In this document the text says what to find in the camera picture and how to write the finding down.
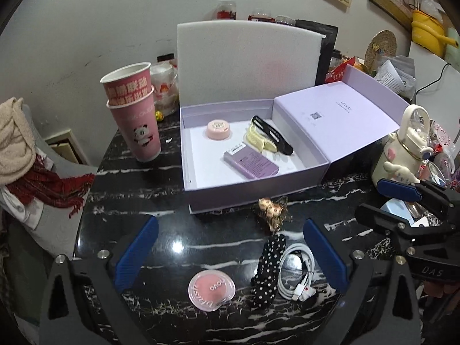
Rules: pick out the black hair clip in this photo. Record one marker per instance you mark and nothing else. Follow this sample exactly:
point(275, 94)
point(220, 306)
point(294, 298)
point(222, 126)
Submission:
point(275, 138)

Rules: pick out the clear pink blush compact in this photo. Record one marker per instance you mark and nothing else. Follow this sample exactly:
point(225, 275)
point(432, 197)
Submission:
point(211, 289)

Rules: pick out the cream hair claw clip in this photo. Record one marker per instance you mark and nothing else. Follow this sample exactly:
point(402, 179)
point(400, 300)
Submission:
point(256, 140)

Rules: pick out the cartoon print glass mug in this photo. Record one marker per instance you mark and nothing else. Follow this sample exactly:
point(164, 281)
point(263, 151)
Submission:
point(436, 169)

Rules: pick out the white flat box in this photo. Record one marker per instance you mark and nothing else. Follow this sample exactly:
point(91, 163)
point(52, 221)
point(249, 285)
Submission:
point(424, 222)

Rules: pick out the purple eyeshadow box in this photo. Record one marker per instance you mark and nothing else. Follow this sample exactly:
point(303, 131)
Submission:
point(251, 161)

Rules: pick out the clear glass jar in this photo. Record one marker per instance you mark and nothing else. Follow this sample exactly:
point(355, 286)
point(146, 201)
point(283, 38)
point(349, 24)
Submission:
point(284, 21)

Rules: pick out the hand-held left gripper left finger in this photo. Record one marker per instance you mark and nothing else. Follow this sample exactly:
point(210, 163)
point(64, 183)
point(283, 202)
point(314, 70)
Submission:
point(138, 255)

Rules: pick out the pink round tin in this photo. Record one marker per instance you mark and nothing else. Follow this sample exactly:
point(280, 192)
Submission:
point(218, 129)

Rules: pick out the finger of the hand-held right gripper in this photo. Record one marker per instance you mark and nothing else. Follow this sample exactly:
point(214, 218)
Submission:
point(399, 188)
point(381, 217)

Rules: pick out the white garment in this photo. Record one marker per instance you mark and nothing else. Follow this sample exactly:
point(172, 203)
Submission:
point(16, 205)

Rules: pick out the black polka dot scrunchie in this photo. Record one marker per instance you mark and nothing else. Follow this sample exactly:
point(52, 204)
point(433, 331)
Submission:
point(267, 273)

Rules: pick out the lavender gift box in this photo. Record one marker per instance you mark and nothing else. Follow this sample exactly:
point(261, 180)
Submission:
point(208, 165)

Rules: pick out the pink paper cup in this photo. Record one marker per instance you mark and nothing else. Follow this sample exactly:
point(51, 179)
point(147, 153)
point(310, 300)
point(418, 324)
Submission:
point(138, 133)
point(125, 82)

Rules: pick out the round woven mat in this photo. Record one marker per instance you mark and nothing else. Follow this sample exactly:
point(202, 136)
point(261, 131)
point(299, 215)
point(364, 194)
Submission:
point(382, 45)

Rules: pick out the cream fluffy scarf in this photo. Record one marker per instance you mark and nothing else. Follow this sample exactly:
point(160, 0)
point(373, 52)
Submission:
point(14, 140)

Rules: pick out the glass jar red contents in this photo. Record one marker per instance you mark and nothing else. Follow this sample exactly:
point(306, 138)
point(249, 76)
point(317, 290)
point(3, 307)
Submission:
point(226, 10)
point(259, 16)

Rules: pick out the white foam sheet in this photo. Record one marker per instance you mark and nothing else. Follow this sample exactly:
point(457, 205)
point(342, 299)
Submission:
point(248, 61)

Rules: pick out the beige wooden frame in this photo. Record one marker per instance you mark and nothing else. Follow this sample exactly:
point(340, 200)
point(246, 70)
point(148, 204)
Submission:
point(66, 147)

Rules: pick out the black bag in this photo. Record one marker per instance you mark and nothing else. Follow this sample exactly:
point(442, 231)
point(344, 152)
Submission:
point(327, 54)

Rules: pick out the white paper packets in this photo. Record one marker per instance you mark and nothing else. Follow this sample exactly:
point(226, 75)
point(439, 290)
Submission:
point(395, 75)

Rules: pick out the yellow lollipop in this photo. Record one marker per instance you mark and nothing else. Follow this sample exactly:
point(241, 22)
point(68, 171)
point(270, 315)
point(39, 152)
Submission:
point(160, 116)

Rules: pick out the red plaid scarf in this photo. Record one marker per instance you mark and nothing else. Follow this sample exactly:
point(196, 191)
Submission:
point(50, 187)

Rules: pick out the light blue case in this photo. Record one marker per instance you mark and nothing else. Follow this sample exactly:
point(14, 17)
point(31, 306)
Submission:
point(391, 207)

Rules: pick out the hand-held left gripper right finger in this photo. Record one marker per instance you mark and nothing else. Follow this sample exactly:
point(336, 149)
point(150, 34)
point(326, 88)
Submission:
point(325, 255)

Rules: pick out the yellow enamel pot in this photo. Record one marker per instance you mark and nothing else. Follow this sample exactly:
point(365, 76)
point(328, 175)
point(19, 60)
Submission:
point(429, 34)

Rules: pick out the red snack bag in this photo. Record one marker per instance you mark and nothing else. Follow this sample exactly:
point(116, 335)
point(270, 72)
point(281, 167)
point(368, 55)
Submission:
point(337, 73)

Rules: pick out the plastic bag with food container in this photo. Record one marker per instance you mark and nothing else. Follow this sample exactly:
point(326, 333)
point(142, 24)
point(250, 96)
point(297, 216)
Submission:
point(165, 86)

